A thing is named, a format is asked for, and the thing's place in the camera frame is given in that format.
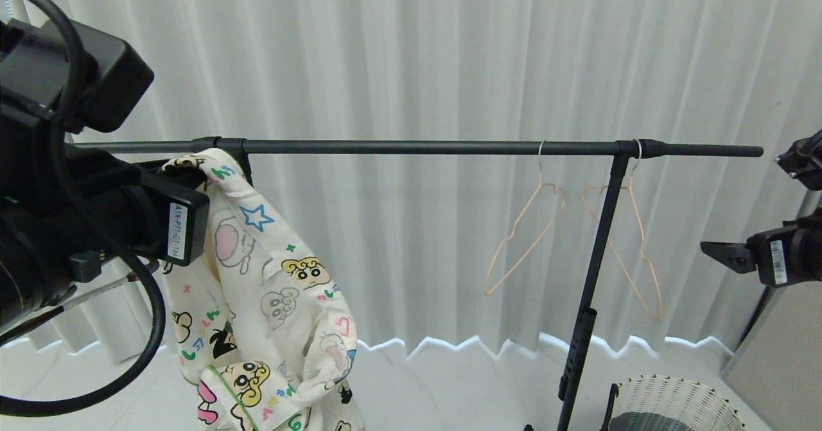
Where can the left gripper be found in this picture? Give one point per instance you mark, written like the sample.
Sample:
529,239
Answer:
173,219

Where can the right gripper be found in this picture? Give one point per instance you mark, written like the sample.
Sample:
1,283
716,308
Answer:
796,257

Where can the cream printed garment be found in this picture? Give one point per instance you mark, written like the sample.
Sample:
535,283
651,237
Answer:
270,302

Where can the pink clothes hanger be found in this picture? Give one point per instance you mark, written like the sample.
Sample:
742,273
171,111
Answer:
642,245
514,235

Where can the white laundry basket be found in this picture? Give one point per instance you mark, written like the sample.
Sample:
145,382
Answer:
681,399

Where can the black clothes rack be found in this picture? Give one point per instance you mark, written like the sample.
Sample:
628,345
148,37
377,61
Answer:
411,146

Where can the white curtain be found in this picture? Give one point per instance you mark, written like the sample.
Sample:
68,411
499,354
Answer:
411,52

